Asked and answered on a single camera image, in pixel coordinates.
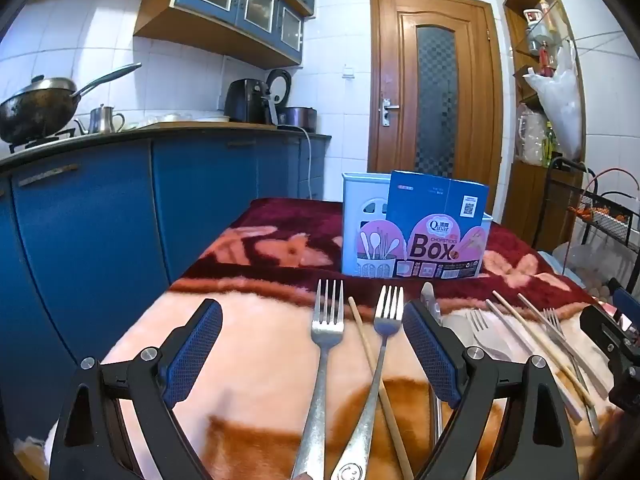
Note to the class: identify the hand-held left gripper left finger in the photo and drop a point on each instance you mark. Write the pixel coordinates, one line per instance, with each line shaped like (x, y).
(192, 355)

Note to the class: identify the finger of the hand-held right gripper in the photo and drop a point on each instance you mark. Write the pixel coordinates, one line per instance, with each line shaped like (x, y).
(627, 300)
(602, 330)

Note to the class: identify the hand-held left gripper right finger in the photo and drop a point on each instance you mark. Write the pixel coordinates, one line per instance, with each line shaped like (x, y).
(432, 355)

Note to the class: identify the white plastic fork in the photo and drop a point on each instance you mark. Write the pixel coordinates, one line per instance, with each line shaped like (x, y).
(477, 322)

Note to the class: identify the metal spoon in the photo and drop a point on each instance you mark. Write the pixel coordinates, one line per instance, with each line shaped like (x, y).
(429, 297)

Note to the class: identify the pale chopstick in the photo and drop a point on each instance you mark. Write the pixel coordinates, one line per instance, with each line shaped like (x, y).
(525, 349)
(528, 305)

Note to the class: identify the plain metal fork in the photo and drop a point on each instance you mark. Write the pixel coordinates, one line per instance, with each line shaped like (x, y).
(325, 340)

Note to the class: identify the light blue plastic utensil holder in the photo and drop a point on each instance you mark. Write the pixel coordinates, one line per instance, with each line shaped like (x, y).
(360, 190)

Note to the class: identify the red and pink plush blanket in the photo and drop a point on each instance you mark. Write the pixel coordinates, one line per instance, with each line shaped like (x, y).
(260, 340)

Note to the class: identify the wooden shelf cabinet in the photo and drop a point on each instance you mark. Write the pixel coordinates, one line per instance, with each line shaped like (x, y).
(520, 200)

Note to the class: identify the blue printed cardboard sleeve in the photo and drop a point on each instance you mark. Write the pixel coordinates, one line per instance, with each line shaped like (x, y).
(430, 200)

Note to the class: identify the blue kitchen base cabinets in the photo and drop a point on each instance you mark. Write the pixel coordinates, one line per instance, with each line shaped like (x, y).
(100, 220)

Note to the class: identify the green bottle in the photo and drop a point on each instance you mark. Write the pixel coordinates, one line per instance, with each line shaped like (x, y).
(549, 145)

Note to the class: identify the clear plastic jug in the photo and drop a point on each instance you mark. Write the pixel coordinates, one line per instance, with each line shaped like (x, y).
(530, 135)

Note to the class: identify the white plastic bag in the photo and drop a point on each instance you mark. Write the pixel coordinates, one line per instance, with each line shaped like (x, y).
(562, 110)

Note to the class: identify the metal kettle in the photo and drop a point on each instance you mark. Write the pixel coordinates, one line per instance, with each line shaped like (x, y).
(102, 120)

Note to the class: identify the red bottle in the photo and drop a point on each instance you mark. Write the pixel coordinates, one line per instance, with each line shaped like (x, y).
(545, 57)

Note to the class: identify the black air fryer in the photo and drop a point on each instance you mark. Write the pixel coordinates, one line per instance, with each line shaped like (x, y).
(245, 102)

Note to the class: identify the rice cooker with open lid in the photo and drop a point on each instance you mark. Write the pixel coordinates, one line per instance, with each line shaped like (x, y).
(297, 117)

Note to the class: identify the gas stove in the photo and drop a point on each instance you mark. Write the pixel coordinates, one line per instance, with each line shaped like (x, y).
(40, 142)

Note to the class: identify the black wok with lid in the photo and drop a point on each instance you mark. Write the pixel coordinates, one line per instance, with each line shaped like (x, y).
(35, 110)

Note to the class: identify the yellow bottle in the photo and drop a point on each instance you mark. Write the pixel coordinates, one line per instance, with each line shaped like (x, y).
(550, 15)

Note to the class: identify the brown wooden door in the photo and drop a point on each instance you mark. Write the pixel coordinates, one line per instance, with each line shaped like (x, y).
(390, 50)

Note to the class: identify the white wall switch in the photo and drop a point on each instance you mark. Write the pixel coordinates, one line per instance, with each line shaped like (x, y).
(349, 72)

